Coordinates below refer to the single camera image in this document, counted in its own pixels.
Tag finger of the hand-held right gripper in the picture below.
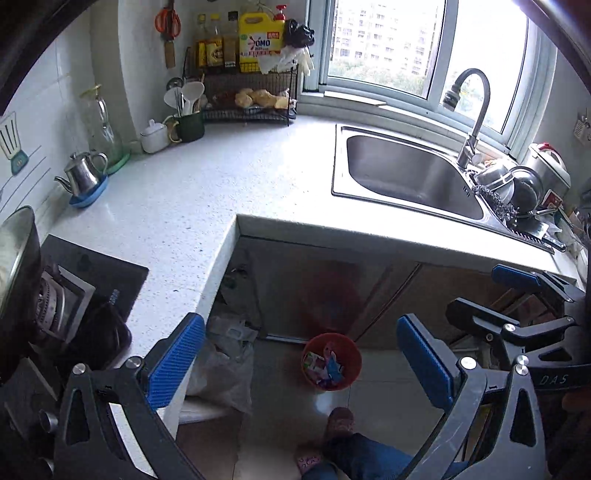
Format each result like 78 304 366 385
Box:
444 298 579 371
492 264 588 304

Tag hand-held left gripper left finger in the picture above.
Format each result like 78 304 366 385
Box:
53 312 207 480

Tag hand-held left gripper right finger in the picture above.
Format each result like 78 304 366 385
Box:
396 314 548 480

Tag red plastic bin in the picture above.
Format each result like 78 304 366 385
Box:
301 332 363 392

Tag light blue plastic packet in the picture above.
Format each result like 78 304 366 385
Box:
324 352 345 383

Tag person's right hand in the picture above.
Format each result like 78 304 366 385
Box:
561 388 591 414

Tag large white sack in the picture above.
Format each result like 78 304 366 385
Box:
187 344 254 414

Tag kitchen base cabinet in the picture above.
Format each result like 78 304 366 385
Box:
360 263 555 370

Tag white plastic bag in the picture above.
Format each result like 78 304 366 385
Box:
207 314 259 358

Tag steel wool scrubber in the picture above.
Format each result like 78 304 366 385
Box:
471 182 518 217

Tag steel bowl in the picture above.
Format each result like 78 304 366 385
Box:
475 159 518 195

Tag person's leg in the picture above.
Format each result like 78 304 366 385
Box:
316 431 467 480

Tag black gas stove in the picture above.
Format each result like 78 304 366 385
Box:
0 234 151 480

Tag silver rice cooker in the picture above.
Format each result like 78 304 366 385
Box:
526 143 572 199

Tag metal cabinet door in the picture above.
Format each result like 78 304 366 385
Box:
238 235 421 344

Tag curved steel faucet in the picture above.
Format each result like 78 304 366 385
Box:
442 68 491 171

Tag stainless steel sink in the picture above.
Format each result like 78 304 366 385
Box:
331 124 568 254

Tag steel wok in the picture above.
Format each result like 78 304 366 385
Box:
0 205 44 384

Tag blue tray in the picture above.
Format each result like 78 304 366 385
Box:
69 174 110 208

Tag green tray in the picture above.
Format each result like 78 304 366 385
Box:
106 152 131 175

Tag steel teapot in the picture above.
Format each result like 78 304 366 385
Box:
54 150 109 197

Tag white lidded ceramic pot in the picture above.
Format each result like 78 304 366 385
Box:
140 119 171 154

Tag glass pitcher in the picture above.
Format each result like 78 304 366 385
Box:
79 84 125 167

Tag white spoon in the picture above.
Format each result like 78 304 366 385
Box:
164 88 183 118

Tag white rice paddle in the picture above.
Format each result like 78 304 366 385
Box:
182 80 205 116

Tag ginger roots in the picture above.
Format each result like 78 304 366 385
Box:
235 88 296 110

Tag oil bottle yellow label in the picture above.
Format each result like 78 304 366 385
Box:
206 13 225 69
196 14 211 68

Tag white hanging gloves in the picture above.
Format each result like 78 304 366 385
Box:
259 46 315 77

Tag dark sauce bottle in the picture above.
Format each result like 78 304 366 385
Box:
223 11 240 70

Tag black plastic bag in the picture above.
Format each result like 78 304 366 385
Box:
283 18 315 49

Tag yellow detergent jug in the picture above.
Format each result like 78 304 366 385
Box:
238 4 288 72

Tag kitchen knife black handle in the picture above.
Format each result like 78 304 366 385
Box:
508 226 568 252

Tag window frame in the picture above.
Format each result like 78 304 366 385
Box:
302 0 559 153

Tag dark mug gold handle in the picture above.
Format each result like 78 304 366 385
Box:
168 111 206 144

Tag black wire rack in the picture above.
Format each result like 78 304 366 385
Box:
185 46 301 127

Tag orange handled scissors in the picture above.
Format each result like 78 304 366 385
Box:
154 0 182 38

